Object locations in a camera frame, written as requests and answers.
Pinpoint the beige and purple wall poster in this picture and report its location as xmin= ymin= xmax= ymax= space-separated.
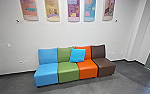
xmin=44 ymin=0 xmax=61 ymax=23

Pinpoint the light blue wall poster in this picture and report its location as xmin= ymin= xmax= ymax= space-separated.
xmin=83 ymin=0 xmax=97 ymax=23

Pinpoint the cyan square cushion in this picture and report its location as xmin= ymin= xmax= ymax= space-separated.
xmin=69 ymin=47 xmax=87 ymax=63

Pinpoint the white double wall outlet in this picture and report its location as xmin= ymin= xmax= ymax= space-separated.
xmin=108 ymin=50 xmax=114 ymax=56

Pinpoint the white wall switch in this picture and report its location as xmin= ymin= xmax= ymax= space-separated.
xmin=6 ymin=42 xmax=12 ymax=48

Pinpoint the brown sofa chair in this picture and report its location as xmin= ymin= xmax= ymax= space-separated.
xmin=90 ymin=44 xmax=117 ymax=78

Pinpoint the blue sofa chair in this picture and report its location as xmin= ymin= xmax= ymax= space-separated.
xmin=33 ymin=47 xmax=60 ymax=88

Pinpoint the orange sofa chair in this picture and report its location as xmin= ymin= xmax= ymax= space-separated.
xmin=74 ymin=45 xmax=99 ymax=80

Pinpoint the purple and pink wall poster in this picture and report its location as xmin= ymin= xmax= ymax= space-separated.
xmin=66 ymin=0 xmax=81 ymax=23

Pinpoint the beige and pink wall poster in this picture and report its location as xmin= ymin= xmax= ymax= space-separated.
xmin=101 ymin=0 xmax=116 ymax=22

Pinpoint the red and beige wall poster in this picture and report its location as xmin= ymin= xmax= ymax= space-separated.
xmin=19 ymin=0 xmax=40 ymax=22

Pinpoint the green sofa chair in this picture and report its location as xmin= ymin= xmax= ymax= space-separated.
xmin=56 ymin=46 xmax=80 ymax=84

